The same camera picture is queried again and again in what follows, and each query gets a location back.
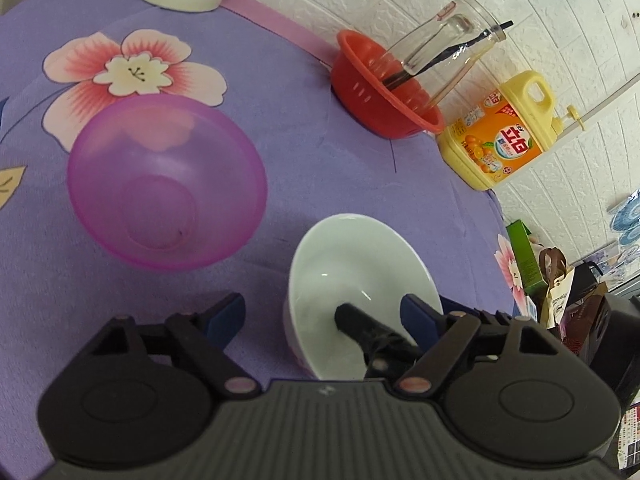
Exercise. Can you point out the white bowl with red pattern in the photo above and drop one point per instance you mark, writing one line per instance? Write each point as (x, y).
(350, 270)

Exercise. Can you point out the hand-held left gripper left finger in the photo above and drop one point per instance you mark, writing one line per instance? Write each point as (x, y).
(227, 315)

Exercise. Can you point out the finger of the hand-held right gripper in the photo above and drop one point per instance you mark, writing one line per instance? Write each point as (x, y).
(450, 306)
(360, 325)

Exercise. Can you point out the yellow dish soap bottle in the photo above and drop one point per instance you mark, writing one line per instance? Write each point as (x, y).
(500, 145)

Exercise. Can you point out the purple floral tablecloth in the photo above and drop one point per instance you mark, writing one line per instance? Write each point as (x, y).
(300, 170)

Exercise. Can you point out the red plastic basket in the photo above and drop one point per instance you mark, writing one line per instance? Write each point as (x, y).
(365, 90)

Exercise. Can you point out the brown bag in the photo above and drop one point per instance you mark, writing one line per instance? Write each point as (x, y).
(580, 322)

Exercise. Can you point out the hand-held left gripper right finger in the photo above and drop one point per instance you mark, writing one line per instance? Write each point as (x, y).
(420, 315)

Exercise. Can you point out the green box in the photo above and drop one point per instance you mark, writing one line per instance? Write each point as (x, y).
(522, 255)

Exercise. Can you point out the large blue paper fan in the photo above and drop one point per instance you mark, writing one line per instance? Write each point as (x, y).
(627, 217)

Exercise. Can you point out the beige tote bag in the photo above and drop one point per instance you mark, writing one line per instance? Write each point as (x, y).
(555, 300)

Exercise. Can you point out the black straw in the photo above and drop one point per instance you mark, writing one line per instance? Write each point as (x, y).
(450, 52)

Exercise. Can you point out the purple translucent plastic bowl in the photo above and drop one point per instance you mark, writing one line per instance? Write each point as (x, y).
(165, 185)

